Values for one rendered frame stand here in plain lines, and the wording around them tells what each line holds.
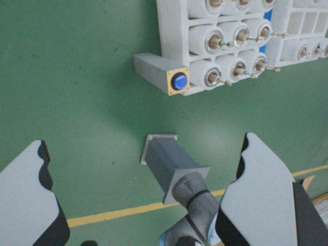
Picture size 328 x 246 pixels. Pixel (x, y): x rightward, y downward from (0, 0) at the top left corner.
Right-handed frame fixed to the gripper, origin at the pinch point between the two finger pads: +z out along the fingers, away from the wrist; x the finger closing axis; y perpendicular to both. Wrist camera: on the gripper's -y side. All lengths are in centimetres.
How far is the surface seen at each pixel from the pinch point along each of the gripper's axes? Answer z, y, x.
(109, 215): 59, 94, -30
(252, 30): 60, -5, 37
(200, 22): 58, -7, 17
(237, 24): 56, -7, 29
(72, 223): 51, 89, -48
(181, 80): 38.0, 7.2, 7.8
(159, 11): 69, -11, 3
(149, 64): 50, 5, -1
